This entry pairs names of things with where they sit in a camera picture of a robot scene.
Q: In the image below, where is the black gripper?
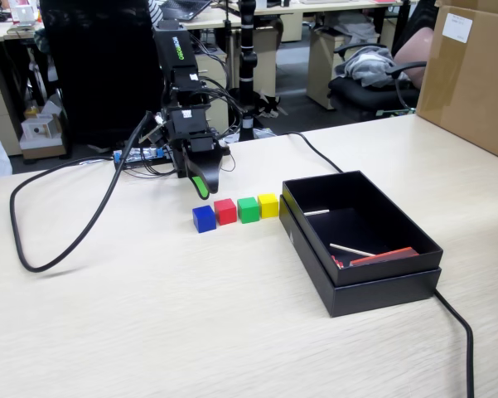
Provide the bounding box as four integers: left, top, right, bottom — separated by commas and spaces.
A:
165, 105, 225, 201

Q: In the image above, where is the red wooden cube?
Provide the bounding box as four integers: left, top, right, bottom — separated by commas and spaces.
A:
213, 197, 238, 226

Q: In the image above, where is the blue wooden cube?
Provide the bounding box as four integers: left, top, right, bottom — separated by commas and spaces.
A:
191, 205, 215, 234

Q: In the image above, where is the green wooden cube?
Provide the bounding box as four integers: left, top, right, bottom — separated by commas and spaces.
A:
236, 196, 260, 225

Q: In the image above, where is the yellow wooden cube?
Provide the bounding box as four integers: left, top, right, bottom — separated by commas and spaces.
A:
257, 192, 280, 220

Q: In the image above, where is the flat red orange box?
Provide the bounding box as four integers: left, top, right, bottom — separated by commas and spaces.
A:
350, 246, 419, 266

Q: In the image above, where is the black box outer shell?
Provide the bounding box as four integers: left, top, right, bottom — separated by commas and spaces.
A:
278, 194, 442, 318

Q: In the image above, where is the black box inner tray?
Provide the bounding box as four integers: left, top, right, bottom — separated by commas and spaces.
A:
282, 168, 444, 287

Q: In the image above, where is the large cardboard box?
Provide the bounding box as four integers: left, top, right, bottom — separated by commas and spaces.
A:
414, 0, 498, 165

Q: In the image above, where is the controller board with red light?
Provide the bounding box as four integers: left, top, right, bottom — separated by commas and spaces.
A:
113, 147, 167, 165

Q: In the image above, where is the beige drawer cabinet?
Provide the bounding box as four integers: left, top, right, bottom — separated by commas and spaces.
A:
0, 61, 24, 161
194, 45, 229, 125

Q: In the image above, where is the black jointed stand pole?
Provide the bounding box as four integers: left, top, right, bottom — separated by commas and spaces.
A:
227, 0, 260, 140

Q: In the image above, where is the white office desk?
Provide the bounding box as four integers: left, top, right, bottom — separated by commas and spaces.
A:
0, 18, 46, 43
157, 7, 295, 32

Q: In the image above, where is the black high-back office chair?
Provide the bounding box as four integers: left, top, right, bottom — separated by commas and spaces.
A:
39, 0, 169, 144

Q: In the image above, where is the long white stick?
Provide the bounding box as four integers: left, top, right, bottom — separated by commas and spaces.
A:
329, 243, 376, 257

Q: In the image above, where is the open black laptop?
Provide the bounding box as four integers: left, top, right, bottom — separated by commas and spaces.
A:
159, 0, 213, 22

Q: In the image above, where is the black office chair with armrests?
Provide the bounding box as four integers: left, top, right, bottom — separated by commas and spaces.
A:
327, 41, 428, 121

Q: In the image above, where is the small white carton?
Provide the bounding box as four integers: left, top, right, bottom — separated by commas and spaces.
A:
19, 114, 65, 161

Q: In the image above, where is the striped shirt person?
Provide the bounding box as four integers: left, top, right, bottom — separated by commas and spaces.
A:
147, 0, 165, 26

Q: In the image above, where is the grey clothes pile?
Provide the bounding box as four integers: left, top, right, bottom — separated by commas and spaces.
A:
341, 45, 411, 88

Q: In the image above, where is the pink beige garment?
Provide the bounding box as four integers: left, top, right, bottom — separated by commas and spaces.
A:
393, 27, 435, 90

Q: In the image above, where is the white shipping label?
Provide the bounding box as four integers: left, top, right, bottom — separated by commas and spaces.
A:
443, 12, 473, 42

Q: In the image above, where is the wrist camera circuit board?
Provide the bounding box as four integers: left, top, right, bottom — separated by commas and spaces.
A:
147, 111, 169, 150

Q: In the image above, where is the thin black wire bundle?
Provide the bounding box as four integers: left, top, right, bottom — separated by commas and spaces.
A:
140, 32, 248, 179

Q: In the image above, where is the beige desk pedestal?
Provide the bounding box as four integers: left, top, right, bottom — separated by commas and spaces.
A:
306, 27, 382, 111

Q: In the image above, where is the thick black camera cable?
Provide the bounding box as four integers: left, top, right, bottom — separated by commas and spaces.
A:
9, 110, 157, 274

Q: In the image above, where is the black power cable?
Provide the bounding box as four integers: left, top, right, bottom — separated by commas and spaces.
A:
280, 130, 476, 398

